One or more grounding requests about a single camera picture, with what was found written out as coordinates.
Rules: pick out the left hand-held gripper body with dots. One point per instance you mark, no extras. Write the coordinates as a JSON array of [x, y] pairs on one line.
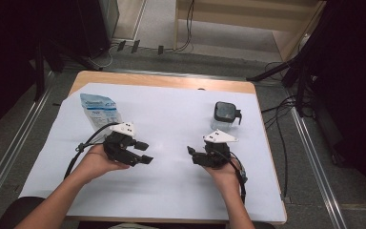
[[119, 149]]

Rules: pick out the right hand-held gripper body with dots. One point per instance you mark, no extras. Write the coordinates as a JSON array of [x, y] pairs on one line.
[[217, 154]]

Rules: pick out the blue and white pouch bag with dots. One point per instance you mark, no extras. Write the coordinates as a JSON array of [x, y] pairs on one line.
[[99, 111]]

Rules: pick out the person's right hand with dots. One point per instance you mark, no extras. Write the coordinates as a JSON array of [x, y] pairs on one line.
[[227, 178]]

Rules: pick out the person's left hand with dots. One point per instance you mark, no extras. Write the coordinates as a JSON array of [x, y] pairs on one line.
[[97, 163]]

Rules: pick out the small black floor block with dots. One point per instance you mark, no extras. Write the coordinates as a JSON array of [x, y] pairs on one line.
[[121, 45], [135, 46], [160, 50]]

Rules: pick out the black stand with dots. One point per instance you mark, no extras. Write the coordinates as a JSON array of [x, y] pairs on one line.
[[39, 73], [300, 70]]

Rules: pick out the person's leg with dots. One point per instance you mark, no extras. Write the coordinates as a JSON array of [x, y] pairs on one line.
[[19, 210]]

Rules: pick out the black cabinet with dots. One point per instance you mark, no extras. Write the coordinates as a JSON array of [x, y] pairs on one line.
[[92, 25]]

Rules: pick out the light wooden shelf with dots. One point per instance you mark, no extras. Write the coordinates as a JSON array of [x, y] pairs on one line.
[[235, 17]]

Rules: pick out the dark curtain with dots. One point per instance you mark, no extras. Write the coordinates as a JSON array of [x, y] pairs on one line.
[[355, 79], [9, 47]]

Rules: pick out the metal floor rail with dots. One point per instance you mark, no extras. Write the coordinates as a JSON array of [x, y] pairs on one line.
[[317, 165], [9, 159]]

